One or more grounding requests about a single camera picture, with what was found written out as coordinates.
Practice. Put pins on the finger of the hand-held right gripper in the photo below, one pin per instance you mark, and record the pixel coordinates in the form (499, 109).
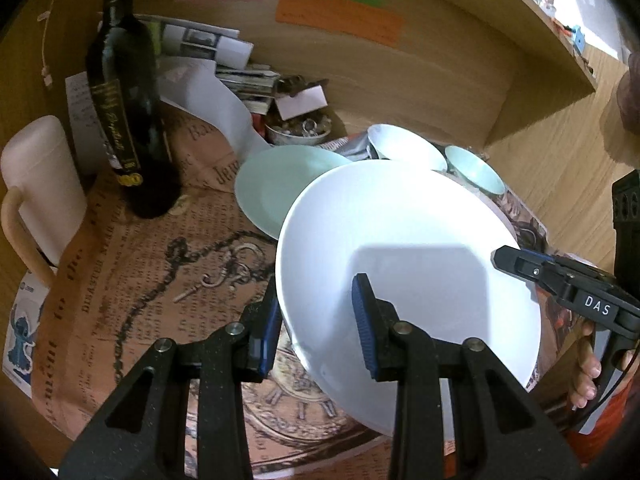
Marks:
(520, 265)

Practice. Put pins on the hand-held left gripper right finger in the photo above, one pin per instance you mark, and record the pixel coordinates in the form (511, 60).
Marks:
(362, 321)

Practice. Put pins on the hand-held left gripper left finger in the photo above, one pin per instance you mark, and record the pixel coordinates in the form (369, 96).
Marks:
(271, 321)

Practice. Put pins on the light green bowl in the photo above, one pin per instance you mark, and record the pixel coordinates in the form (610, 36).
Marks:
(475, 170)

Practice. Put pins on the large white plate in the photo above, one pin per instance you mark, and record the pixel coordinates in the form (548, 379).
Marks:
(400, 210)

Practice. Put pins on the light green plate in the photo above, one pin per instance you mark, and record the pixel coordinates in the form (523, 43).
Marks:
(270, 185)

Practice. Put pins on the white bowl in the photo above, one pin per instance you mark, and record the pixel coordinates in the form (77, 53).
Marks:
(405, 145)

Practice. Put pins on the person's right hand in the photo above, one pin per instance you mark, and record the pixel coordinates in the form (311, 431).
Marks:
(582, 365)

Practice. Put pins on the brown printed table cloth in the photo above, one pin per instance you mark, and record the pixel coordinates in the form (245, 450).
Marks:
(150, 285)

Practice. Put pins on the orange clothing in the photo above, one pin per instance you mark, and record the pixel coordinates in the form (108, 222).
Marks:
(610, 435)

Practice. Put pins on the small bowl of trinkets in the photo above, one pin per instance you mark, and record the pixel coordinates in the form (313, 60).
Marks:
(295, 132)

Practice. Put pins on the white card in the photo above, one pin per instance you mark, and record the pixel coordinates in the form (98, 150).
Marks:
(300, 102)

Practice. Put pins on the long white paper strip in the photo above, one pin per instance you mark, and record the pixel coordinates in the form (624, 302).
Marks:
(225, 105)

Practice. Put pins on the small blue object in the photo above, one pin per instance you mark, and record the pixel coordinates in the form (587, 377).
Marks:
(579, 39)

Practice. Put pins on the blue cartoon sticker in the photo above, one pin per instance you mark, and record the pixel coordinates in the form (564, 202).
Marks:
(20, 340)

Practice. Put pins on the dark wine bottle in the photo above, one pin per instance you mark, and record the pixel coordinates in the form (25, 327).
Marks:
(130, 110)

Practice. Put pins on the large cardboard box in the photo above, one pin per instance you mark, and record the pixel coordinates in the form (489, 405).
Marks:
(500, 10)

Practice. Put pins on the pale pink mug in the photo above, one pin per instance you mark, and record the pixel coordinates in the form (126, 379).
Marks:
(40, 175)

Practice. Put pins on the handwritten white paper note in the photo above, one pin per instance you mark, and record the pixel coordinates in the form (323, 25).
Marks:
(80, 110)

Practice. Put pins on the pile of papers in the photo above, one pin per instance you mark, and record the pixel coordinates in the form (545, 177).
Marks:
(200, 40)

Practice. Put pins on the orange paper note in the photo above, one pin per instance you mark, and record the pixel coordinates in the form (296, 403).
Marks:
(340, 15)

